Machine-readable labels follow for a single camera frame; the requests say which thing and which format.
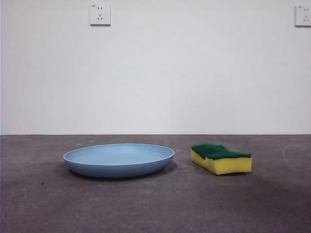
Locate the yellow sponge with green pad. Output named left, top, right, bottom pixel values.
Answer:
left=190, top=144, right=253, bottom=176

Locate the white wall socket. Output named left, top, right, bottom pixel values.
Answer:
left=294, top=5, right=311, bottom=27
left=89, top=3, right=111, bottom=26

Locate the blue round plate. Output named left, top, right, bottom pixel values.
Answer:
left=63, top=143, right=175, bottom=179

